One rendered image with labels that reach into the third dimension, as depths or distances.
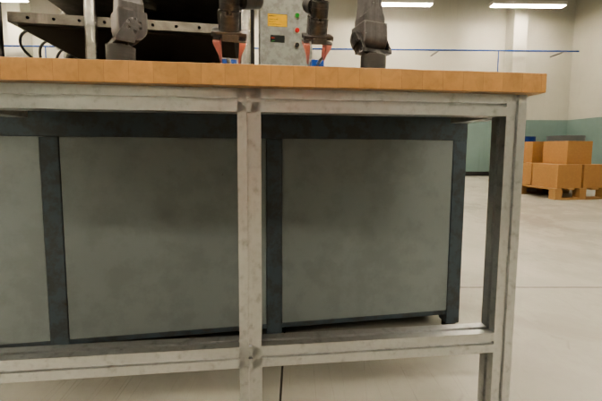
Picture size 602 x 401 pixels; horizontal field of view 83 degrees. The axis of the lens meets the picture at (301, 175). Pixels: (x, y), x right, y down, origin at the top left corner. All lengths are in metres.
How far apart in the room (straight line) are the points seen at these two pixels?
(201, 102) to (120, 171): 0.51
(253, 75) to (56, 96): 0.36
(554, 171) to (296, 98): 4.83
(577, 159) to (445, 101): 4.93
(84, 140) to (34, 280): 0.43
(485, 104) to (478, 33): 8.38
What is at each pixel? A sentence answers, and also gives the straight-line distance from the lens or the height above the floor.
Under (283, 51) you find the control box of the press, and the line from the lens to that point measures 2.03.
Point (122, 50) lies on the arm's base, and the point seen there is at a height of 0.86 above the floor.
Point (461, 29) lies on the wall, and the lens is 9.05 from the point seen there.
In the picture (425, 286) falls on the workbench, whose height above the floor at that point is 0.16.
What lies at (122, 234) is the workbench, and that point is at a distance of 1.15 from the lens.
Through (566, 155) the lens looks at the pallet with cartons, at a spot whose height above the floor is 0.56.
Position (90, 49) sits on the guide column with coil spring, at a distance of 2.04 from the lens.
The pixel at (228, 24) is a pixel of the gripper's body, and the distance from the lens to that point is 1.07.
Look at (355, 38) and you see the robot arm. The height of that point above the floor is 0.91.
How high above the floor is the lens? 0.65
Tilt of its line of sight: 5 degrees down
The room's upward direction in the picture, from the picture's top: straight up
